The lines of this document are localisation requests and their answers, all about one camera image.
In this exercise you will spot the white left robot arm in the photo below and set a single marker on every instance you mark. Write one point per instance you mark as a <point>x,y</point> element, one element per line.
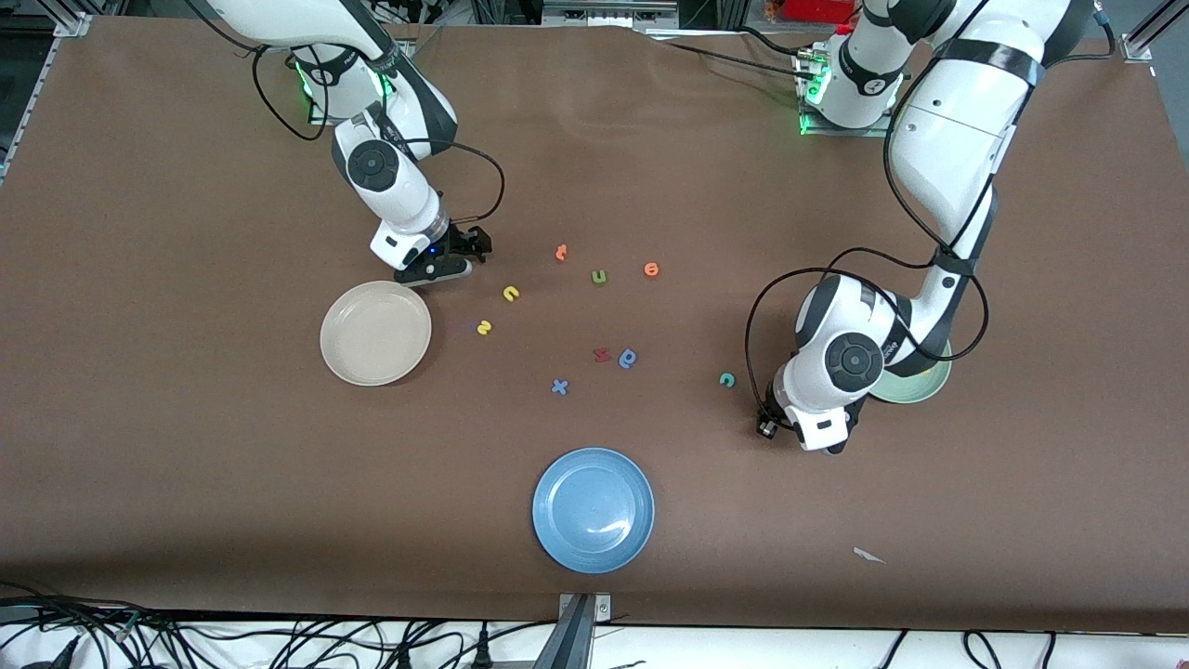
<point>947,139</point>

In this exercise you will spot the aluminium table edge rail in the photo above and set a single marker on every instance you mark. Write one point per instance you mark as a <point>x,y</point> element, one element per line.
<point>28,98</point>

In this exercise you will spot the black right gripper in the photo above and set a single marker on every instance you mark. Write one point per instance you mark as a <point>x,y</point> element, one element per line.
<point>463,240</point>

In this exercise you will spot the grey camera mount bar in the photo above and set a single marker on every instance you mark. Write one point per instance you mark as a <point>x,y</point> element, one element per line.
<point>568,641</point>

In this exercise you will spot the black power plug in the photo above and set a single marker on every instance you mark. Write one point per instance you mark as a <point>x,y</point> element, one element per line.
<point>481,652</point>
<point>404,657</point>

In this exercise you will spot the beige round plate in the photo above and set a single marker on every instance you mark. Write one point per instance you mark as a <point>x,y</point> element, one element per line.
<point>372,339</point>

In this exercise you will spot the blue round plate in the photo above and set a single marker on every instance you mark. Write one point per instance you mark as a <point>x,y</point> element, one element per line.
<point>594,510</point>

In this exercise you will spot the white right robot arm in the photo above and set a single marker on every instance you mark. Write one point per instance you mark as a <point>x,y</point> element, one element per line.
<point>390,186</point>

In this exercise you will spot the aluminium frame profile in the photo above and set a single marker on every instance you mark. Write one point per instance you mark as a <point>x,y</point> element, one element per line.
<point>608,11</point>

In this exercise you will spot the green round plate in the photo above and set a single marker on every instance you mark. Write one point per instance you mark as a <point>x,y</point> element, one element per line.
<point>920,386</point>

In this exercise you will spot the metal table edge bracket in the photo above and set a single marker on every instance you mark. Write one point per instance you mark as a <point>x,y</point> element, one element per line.
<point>599,607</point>

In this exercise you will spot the white paper scrap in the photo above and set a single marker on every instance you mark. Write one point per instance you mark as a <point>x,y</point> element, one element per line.
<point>868,555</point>

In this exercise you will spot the aluminium corner bracket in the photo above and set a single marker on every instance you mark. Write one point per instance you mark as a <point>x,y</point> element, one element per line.
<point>74,24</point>
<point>1136,48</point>

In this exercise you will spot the blue foam letter a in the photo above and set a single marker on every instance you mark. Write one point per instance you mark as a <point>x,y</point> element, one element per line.
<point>629,359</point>

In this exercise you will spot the brown table cover sheet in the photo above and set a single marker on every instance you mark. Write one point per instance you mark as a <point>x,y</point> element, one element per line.
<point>186,418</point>

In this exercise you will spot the red box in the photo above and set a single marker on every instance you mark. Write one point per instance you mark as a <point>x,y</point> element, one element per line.
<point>817,9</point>

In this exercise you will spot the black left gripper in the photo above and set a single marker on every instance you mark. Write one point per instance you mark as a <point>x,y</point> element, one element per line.
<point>768,426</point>

